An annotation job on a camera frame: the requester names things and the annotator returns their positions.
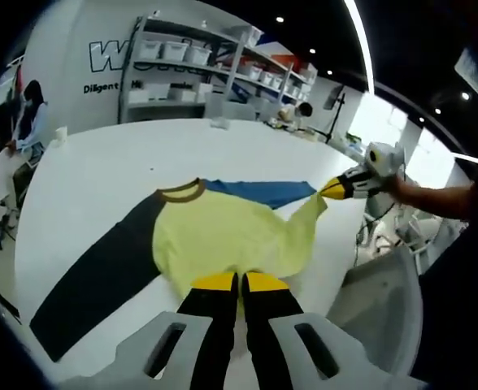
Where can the grey office chair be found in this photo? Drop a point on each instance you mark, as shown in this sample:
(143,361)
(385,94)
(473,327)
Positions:
(36,155)

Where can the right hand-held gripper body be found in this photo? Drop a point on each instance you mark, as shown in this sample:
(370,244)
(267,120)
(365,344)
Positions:
(385,160)

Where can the yellow grey blue garment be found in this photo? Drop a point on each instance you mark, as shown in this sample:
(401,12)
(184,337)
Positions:
(222,235)

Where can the white crumpled cloth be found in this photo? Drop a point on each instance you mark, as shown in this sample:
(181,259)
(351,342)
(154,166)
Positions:
(219,123)

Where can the person's right hand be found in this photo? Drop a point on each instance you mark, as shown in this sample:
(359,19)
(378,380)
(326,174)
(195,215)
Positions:
(397,193)

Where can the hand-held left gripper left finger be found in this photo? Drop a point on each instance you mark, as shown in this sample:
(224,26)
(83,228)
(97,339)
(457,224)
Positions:
(210,325)

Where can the white cup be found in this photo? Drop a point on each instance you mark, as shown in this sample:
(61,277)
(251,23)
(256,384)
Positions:
(61,135)

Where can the grey mesh chair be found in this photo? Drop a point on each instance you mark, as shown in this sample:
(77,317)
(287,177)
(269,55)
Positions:
(385,308)

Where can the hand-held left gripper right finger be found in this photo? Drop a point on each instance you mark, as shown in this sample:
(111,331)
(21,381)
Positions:
(267,325)

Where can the ceiling light strip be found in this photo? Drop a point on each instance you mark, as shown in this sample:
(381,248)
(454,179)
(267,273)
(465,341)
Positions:
(365,48)

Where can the row of white storage bins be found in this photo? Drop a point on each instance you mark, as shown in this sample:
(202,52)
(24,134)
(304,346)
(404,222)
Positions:
(174,49)

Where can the person's dark clothing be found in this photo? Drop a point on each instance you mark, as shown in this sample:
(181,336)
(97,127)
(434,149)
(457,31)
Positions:
(466,284)

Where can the red hanging cloth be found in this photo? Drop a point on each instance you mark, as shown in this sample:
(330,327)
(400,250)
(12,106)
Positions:
(18,83)

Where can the grey metal shelf rack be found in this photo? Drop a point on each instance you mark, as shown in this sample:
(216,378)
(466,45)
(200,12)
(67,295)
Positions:
(170,63)

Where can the white chair frame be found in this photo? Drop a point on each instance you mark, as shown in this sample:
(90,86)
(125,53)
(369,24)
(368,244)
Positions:
(420,243)

